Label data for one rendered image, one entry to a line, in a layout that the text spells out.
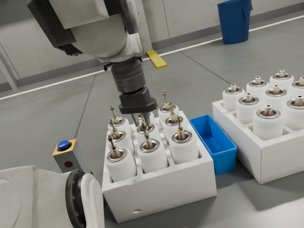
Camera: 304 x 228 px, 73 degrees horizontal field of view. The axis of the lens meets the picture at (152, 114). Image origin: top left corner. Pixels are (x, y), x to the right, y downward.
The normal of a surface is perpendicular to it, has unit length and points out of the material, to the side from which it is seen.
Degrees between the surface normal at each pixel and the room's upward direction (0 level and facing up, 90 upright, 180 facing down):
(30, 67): 90
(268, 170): 90
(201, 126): 88
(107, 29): 122
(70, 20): 136
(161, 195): 90
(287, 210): 0
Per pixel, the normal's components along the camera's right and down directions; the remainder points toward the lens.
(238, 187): -0.22, -0.85
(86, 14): 0.22, 0.94
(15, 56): 0.15, 0.44
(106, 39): 0.18, 0.85
